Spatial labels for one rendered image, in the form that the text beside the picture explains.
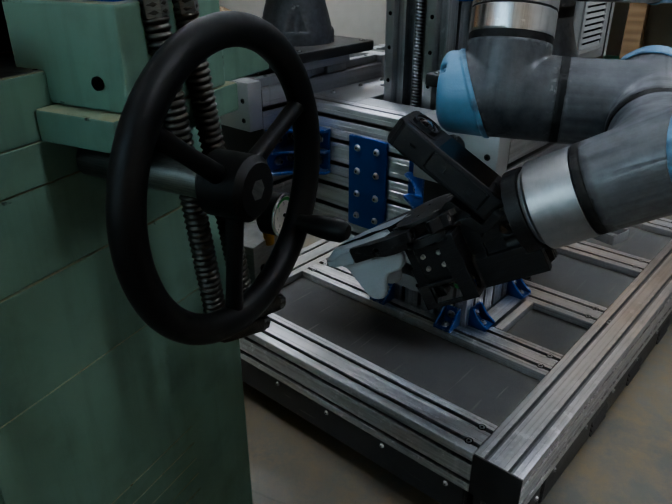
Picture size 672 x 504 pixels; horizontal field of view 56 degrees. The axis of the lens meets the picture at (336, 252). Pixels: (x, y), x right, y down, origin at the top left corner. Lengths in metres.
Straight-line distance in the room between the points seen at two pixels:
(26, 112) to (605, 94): 0.50
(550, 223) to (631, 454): 1.11
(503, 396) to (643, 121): 0.86
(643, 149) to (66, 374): 0.58
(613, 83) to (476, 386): 0.84
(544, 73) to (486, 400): 0.82
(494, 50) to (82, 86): 0.36
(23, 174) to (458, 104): 0.39
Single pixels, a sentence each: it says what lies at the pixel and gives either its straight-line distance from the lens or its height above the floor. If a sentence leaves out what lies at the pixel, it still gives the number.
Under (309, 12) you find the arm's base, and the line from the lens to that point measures 1.28.
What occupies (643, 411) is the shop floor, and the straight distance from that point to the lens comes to 1.71.
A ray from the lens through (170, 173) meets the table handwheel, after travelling 0.59.
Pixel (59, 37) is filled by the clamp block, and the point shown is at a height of 0.93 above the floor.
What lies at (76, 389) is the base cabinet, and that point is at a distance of 0.75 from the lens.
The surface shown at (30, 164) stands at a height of 0.82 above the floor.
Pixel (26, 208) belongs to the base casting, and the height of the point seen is 0.78.
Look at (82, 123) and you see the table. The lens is 0.60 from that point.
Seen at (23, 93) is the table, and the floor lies 0.88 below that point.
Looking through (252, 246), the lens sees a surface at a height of 0.62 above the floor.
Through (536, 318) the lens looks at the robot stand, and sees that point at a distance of 1.56.
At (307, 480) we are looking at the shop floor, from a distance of 1.39.
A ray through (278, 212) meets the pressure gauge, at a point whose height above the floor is 0.67.
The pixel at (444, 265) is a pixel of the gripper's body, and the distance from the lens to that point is 0.56.
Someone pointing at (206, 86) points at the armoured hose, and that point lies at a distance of 0.63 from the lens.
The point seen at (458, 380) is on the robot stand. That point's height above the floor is 0.21.
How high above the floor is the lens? 1.01
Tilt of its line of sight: 27 degrees down
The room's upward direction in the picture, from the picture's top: straight up
